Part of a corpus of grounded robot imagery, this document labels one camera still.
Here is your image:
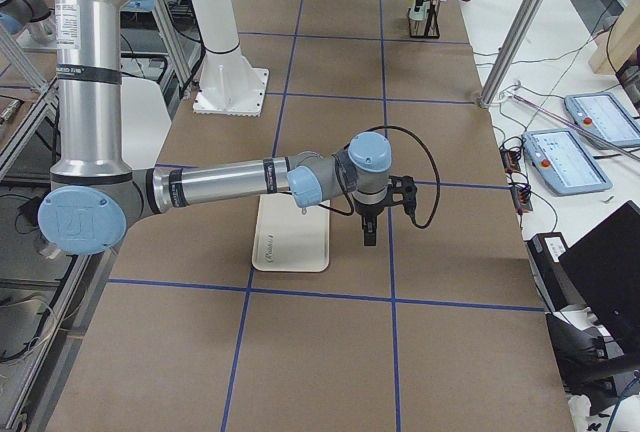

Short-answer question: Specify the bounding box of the cream rabbit tray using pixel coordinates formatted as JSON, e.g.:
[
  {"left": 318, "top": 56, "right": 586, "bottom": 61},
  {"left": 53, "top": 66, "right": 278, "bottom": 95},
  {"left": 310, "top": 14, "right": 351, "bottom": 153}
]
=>
[{"left": 252, "top": 194, "right": 330, "bottom": 273}]

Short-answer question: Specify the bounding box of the light green cup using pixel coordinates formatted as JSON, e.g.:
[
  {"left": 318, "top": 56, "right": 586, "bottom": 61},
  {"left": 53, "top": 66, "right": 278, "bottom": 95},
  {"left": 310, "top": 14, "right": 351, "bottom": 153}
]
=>
[{"left": 408, "top": 4, "right": 428, "bottom": 22}]

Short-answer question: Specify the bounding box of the black laptop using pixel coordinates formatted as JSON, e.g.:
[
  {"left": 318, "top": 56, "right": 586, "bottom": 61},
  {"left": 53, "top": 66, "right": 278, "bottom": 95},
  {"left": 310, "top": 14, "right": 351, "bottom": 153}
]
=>
[{"left": 559, "top": 200, "right": 639, "bottom": 353}]

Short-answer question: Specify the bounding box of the far teach pendant tablet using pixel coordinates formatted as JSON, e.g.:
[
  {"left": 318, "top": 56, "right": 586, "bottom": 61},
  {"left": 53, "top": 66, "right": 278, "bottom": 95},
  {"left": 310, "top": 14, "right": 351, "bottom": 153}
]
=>
[{"left": 564, "top": 92, "right": 639, "bottom": 148}]

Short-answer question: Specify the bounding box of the near teach pendant tablet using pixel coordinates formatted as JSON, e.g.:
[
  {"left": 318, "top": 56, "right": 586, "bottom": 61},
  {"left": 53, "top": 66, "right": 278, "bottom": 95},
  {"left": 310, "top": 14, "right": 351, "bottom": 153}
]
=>
[{"left": 523, "top": 128, "right": 613, "bottom": 196}]

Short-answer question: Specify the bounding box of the teach pendant tablet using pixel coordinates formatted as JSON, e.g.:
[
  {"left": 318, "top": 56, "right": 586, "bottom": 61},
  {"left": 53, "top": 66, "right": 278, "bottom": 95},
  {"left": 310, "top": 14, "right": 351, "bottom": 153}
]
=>
[
  {"left": 523, "top": 128, "right": 613, "bottom": 196},
  {"left": 564, "top": 92, "right": 639, "bottom": 148}
]

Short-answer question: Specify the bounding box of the black wire cup rack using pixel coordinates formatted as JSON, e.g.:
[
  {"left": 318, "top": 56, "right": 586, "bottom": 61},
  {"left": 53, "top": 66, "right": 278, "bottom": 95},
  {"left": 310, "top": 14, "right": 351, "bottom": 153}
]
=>
[{"left": 408, "top": 0, "right": 441, "bottom": 39}]

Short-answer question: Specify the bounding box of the aluminium frame post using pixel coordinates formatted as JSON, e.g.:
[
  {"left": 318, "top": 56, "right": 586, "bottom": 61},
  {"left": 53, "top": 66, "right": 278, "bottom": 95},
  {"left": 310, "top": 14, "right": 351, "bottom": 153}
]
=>
[{"left": 477, "top": 0, "right": 543, "bottom": 109}]

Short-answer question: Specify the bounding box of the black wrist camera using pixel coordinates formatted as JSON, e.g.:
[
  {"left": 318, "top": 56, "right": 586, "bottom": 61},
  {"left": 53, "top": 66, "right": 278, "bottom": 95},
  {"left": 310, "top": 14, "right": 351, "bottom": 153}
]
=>
[{"left": 390, "top": 175, "right": 417, "bottom": 220}]

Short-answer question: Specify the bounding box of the white camera stand base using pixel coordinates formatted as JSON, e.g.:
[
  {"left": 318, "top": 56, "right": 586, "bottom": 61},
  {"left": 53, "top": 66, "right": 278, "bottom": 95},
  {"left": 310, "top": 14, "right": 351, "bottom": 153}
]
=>
[{"left": 191, "top": 0, "right": 269, "bottom": 116}]

